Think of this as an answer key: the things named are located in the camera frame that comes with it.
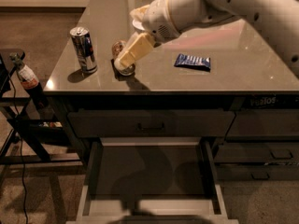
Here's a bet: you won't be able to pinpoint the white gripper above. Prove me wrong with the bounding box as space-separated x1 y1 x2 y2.
114 0 180 73

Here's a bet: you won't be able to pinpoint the blue silver redbull can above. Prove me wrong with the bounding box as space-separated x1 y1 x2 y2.
70 26 97 74

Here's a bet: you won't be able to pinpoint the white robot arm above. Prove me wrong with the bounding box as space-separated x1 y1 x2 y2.
114 0 299 72

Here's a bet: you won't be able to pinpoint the gold soda can lying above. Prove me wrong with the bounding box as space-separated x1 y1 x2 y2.
111 40 135 77

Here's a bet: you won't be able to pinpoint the closed top drawer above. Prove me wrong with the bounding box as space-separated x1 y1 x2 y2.
67 109 235 138

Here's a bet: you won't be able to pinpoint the open middle drawer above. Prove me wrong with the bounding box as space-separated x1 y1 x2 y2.
66 138 239 224

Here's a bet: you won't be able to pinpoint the white ceramic bowl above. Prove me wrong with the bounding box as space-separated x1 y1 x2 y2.
132 20 145 33

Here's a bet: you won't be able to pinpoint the blue snack packet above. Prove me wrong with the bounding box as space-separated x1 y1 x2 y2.
174 53 211 71

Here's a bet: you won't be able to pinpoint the cola bottle with red label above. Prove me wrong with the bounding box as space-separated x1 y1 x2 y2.
9 52 49 110

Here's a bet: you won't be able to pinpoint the dark side stand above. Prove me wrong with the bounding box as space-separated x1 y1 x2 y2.
0 49 85 179

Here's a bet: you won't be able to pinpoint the right cabinet drawers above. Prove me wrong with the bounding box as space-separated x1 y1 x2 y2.
213 94 299 181

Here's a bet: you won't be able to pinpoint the black power cable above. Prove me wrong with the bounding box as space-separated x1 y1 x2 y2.
7 72 30 224

